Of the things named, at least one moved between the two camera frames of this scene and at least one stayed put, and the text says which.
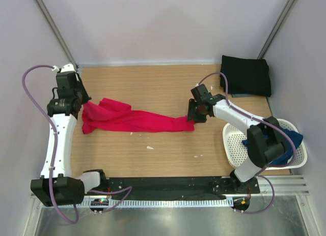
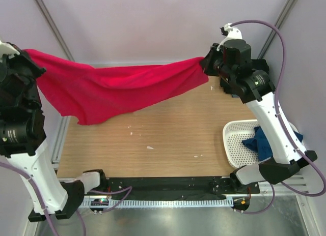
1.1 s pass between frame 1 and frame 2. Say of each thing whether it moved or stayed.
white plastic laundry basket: stayed
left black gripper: moved
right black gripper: moved
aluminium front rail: stayed
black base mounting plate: stayed
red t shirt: moved
